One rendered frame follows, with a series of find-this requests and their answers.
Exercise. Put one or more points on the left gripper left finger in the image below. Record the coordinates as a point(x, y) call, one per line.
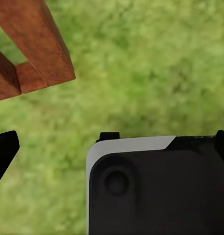
point(9, 146)

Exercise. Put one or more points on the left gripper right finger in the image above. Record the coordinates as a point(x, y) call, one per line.
point(219, 143)

